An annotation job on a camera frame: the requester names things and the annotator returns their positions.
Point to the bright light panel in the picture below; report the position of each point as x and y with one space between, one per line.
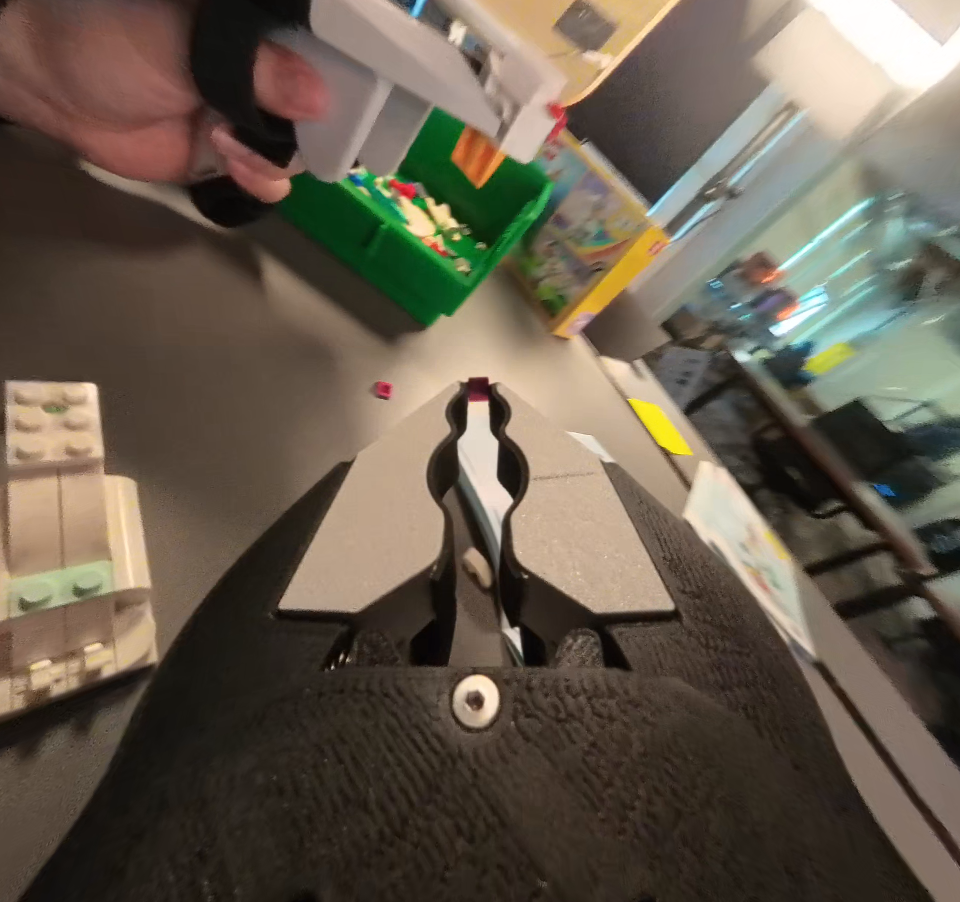
885 16

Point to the small pink lego piece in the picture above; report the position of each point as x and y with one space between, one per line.
478 389
383 390

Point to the white lego body assembly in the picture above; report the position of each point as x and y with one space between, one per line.
67 527

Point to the person's left hand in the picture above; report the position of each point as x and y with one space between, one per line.
97 76

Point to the open instruction booklet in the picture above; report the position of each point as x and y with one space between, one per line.
480 467

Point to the yellow sticky note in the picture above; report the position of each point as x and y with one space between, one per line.
660 428

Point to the pile of loose lego pieces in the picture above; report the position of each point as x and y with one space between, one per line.
424 219

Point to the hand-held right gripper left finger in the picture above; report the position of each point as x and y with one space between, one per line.
367 542

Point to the closed instruction booklet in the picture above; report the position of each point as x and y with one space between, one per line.
750 557

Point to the white printed paper sheet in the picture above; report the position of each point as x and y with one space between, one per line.
690 377

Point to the green plastic bin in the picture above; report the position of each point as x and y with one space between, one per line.
420 279

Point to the white lego head with red studs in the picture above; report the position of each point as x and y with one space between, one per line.
478 155

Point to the yellow lego set box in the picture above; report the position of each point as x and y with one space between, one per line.
585 241

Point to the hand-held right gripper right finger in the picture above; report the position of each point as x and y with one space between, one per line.
592 542

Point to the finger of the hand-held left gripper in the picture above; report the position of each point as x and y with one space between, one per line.
390 46
536 103

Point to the large dark display screen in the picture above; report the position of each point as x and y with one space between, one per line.
675 114

